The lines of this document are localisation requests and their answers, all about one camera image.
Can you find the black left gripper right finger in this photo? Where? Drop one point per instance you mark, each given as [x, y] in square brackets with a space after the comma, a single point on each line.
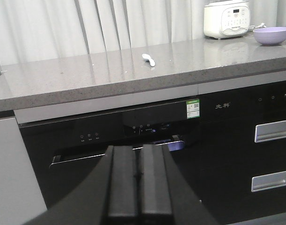
[164, 195]

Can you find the black drawer cabinet appliance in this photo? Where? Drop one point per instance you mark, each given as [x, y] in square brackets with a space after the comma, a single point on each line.
[229, 157]

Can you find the white power cord plug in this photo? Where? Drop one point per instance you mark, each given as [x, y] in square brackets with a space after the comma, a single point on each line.
[254, 27]

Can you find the silver drawer handle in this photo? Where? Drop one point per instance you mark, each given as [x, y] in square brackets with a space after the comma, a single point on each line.
[268, 181]
[270, 131]

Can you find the lower silver drawer handle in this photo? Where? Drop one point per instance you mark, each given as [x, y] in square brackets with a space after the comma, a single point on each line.
[268, 181]

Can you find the grey pleated curtain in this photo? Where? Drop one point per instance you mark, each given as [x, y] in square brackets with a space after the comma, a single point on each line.
[32, 30]

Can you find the purple plastic bowl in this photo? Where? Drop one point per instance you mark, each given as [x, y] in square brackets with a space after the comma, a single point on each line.
[270, 35]

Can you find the light blue plastic spoon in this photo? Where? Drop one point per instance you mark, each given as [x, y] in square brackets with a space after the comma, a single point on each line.
[149, 59]

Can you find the upper silver drawer handle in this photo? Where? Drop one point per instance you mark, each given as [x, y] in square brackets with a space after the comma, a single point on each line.
[270, 131]

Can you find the black built-in dishwasher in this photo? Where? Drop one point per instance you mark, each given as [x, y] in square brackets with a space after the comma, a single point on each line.
[63, 151]

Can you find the green white energy label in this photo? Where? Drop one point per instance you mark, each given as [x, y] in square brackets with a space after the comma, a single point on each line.
[193, 108]

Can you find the grey cabinet panel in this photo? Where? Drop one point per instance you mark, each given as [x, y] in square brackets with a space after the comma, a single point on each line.
[20, 196]

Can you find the white soy milk blender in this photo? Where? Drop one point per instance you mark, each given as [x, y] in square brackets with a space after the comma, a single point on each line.
[226, 19]

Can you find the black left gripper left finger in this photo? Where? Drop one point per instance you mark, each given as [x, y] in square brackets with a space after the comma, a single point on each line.
[107, 196]

